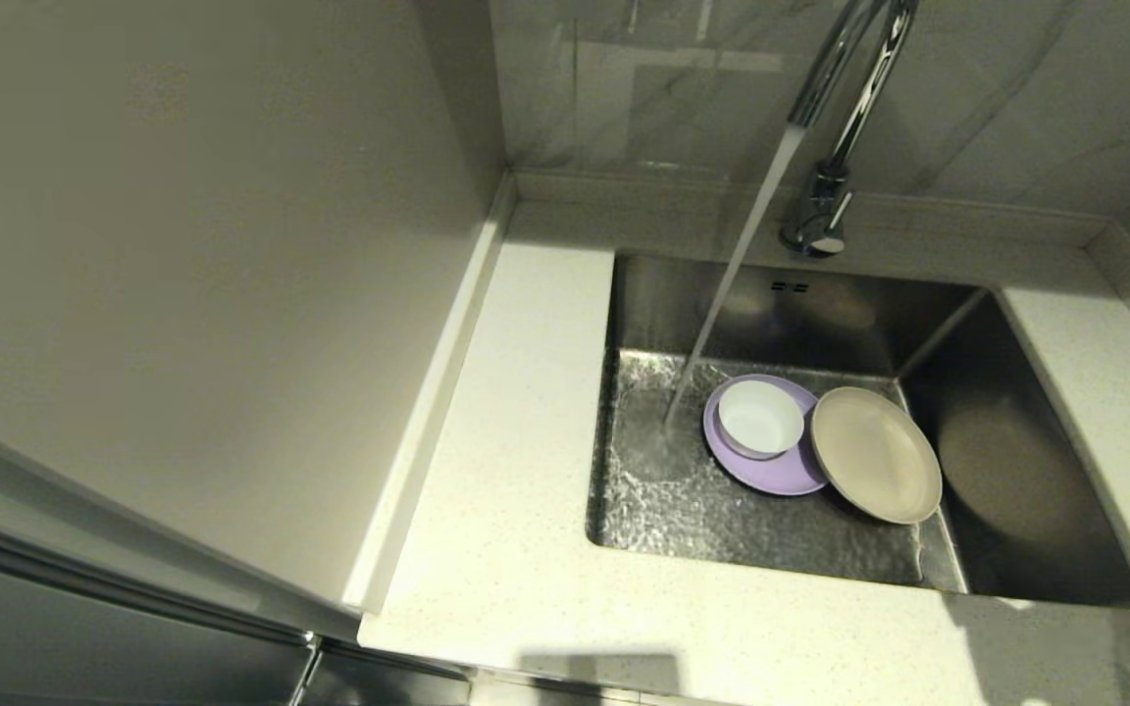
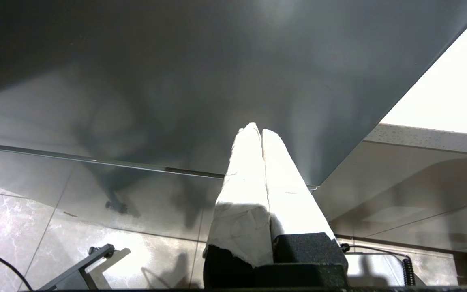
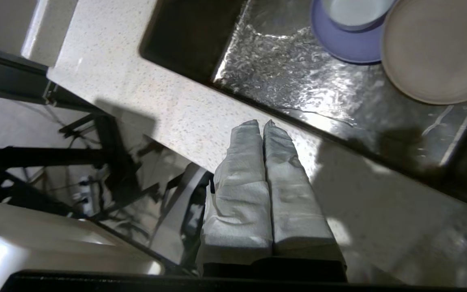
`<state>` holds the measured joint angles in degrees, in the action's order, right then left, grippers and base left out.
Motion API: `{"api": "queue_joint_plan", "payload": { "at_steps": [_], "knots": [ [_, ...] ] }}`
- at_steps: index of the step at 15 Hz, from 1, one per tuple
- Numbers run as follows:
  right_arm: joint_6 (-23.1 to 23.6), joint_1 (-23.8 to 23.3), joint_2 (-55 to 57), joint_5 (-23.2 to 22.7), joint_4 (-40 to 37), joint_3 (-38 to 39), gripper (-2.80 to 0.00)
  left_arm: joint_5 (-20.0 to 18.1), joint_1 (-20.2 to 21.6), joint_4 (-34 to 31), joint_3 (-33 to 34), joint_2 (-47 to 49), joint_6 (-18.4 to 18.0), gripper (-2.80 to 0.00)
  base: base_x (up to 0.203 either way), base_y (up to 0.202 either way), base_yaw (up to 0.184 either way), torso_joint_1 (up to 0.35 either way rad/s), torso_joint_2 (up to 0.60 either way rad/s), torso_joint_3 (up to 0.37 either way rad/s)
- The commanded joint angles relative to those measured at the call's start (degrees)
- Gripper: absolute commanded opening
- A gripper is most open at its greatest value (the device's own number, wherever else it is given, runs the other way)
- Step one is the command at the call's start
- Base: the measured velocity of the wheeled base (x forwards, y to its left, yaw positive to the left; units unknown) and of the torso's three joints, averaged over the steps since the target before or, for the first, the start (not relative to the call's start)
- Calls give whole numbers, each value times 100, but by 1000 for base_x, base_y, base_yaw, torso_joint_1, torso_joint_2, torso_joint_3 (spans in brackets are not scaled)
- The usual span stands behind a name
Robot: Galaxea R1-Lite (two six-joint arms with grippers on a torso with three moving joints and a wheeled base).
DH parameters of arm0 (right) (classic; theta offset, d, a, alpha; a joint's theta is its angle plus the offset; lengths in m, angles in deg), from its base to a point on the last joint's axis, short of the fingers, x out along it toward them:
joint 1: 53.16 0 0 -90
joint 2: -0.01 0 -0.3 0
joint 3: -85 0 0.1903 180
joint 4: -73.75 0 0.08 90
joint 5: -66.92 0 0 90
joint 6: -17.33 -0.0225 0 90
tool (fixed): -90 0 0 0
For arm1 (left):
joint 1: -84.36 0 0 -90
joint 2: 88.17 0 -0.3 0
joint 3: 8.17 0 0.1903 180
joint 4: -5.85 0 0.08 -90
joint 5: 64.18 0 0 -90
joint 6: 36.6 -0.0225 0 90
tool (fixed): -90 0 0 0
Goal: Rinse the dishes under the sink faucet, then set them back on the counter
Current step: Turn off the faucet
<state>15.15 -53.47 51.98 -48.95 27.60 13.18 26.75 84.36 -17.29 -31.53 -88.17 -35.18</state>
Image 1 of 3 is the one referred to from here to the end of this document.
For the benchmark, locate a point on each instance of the white ceramic bowl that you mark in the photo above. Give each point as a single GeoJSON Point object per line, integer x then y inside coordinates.
{"type": "Point", "coordinates": [759, 417]}

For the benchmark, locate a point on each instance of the purple round plate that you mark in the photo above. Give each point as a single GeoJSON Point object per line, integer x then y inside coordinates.
{"type": "Point", "coordinates": [771, 476]}

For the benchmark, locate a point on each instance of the chrome gooseneck faucet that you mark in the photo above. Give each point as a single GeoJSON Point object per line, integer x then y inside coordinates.
{"type": "Point", "coordinates": [820, 211]}

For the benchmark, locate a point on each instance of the stainless steel sink basin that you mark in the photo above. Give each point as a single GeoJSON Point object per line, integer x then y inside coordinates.
{"type": "Point", "coordinates": [683, 510]}

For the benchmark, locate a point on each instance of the running water stream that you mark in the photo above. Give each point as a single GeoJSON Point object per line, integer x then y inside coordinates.
{"type": "Point", "coordinates": [737, 260]}

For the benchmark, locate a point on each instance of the tall grey cabinet panel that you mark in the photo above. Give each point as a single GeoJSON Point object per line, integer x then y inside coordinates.
{"type": "Point", "coordinates": [182, 245]}

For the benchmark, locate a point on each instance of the cream round plate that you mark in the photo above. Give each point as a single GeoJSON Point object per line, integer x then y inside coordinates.
{"type": "Point", "coordinates": [874, 453]}

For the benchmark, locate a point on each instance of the glossy dark cabinet panel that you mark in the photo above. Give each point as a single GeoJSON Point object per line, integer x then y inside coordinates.
{"type": "Point", "coordinates": [84, 647]}

